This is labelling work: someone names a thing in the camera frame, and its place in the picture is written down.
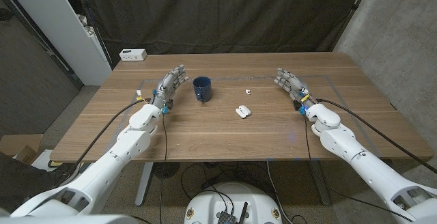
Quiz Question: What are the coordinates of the white AirPods case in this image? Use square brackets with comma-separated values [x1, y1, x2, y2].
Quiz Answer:
[234, 104, 252, 120]

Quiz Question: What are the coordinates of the white shelf cabinet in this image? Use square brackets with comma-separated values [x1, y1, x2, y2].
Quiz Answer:
[0, 0, 113, 87]

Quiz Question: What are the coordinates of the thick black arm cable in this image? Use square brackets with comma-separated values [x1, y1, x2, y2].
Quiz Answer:
[51, 98, 151, 187]
[314, 97, 437, 176]

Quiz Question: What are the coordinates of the round black floor fan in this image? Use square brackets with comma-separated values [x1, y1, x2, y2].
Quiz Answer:
[152, 161, 181, 180]

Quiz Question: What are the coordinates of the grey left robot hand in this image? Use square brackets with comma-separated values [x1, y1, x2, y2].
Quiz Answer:
[152, 64, 190, 115]

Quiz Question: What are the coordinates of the black backdrop stand pole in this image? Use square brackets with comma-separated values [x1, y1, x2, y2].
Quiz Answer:
[72, 0, 114, 70]
[327, 0, 375, 53]

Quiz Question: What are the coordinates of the black floor cable bundle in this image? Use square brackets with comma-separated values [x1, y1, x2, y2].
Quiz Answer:
[180, 161, 270, 204]

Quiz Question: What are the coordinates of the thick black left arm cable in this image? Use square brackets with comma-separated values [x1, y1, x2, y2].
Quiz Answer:
[51, 98, 151, 187]

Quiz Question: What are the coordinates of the white robot torso edge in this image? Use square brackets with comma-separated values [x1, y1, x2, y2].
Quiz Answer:
[0, 214, 139, 224]

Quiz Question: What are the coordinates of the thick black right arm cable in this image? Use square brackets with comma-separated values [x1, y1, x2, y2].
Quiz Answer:
[314, 97, 437, 176]

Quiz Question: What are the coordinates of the brown cardboard box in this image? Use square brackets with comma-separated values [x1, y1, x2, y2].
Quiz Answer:
[0, 133, 44, 165]

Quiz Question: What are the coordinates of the small white floor box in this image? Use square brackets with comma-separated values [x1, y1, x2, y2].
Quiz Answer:
[30, 148, 66, 172]

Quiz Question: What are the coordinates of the white power strip box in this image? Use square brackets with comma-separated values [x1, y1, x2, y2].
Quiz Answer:
[119, 48, 148, 62]

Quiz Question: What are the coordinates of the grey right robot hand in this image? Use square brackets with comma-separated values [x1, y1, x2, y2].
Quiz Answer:
[273, 68, 317, 115]

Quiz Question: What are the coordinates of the white robot base with antenna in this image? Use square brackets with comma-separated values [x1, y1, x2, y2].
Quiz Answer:
[184, 182, 283, 224]

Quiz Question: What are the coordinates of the dark blue ceramic mug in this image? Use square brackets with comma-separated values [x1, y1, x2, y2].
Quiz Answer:
[192, 76, 212, 103]

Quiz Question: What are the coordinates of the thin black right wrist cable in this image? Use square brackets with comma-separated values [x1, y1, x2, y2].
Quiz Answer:
[302, 113, 416, 223]

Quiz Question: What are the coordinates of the grey floor cable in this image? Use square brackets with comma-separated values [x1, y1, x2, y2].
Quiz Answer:
[266, 160, 286, 224]

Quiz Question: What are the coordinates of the grey table leg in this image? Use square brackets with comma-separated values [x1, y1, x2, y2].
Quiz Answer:
[135, 161, 154, 207]
[309, 160, 331, 207]

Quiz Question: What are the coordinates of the black curtain backdrop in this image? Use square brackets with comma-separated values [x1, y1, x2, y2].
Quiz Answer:
[76, 0, 368, 70]

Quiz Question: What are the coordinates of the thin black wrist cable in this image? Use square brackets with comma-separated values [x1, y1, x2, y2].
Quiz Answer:
[158, 113, 169, 224]
[302, 113, 416, 223]

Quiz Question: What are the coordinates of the thin black left wrist cable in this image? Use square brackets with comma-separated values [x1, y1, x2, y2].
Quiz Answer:
[158, 113, 169, 224]

